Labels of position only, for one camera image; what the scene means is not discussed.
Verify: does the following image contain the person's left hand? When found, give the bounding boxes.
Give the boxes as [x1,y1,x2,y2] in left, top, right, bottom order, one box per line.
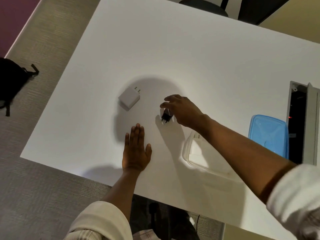
[122,123,152,173]

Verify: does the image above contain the person's right hand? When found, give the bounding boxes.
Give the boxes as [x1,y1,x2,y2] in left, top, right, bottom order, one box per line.
[160,94,213,135]

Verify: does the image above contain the dark grey charger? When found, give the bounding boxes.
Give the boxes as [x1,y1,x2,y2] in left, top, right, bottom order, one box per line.
[160,108,173,124]

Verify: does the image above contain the clear plastic container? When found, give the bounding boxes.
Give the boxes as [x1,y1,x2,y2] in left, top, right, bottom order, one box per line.
[182,131,240,183]

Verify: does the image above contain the small white charger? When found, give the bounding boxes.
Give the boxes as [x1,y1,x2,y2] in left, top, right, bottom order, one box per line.
[118,86,141,112]

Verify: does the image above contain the blue plastic lid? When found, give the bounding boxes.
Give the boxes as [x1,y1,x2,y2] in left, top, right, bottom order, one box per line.
[248,115,290,160]

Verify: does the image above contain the person's left forearm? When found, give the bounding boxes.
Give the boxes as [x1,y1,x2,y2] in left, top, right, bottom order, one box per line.
[101,169,148,224]

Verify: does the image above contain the person's right forearm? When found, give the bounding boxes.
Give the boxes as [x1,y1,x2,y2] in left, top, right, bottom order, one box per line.
[197,115,298,204]

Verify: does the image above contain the plaid shirt with white cuffs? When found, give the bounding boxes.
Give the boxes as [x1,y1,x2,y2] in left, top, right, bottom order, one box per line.
[64,163,320,240]

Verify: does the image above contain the dark trousers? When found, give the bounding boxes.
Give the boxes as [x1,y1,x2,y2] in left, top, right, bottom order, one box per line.
[130,195,223,240]

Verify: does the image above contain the black office chair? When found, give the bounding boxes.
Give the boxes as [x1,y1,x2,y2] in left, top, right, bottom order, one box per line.
[179,0,293,26]

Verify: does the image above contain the black bag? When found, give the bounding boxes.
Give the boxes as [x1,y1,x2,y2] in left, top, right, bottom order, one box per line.
[0,57,40,117]

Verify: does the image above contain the grey desk cable box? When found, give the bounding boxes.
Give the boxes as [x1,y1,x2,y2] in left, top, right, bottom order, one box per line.
[286,81,320,165]

